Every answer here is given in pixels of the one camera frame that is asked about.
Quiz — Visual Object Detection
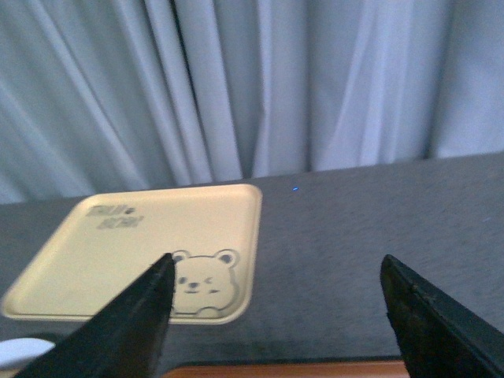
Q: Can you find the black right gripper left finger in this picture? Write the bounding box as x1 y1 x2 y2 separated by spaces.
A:
16 254 175 377

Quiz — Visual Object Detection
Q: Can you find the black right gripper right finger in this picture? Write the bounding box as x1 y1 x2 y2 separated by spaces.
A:
380 254 503 377

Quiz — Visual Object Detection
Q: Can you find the white round plate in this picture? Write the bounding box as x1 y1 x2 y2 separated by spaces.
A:
1 338 55 370

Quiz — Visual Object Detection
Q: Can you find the brown wooden tray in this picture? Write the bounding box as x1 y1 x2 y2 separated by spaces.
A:
163 360 410 378

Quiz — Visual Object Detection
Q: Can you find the yellow bear tray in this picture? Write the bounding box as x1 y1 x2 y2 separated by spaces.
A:
2 183 262 325

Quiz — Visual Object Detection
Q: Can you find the grey pleated curtain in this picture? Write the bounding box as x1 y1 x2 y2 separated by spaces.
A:
1 1 503 204

